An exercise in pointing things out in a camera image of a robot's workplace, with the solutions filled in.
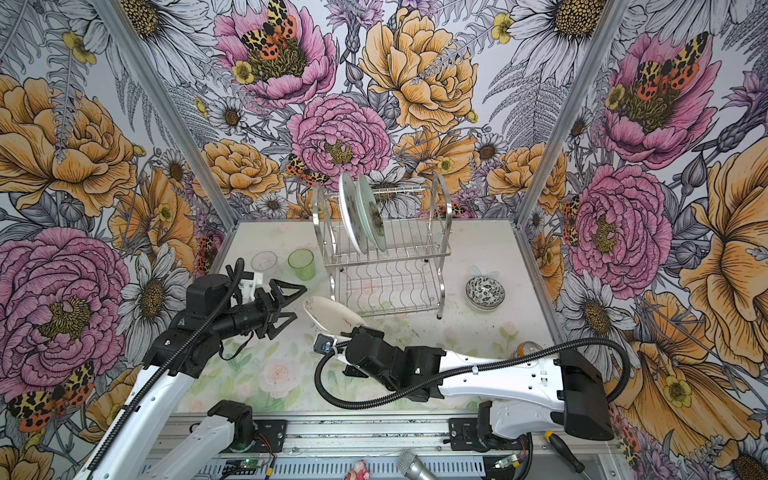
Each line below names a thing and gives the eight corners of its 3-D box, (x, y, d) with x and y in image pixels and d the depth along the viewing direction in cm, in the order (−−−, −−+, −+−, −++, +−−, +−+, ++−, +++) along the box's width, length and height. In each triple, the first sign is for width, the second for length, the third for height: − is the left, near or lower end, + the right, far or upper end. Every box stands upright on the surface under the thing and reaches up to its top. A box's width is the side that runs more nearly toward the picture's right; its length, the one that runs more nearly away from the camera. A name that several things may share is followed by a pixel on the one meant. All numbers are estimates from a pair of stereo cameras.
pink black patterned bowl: (467, 316, 97) (471, 306, 92) (462, 287, 104) (466, 276, 99) (502, 316, 97) (508, 306, 92) (495, 287, 104) (500, 276, 99)
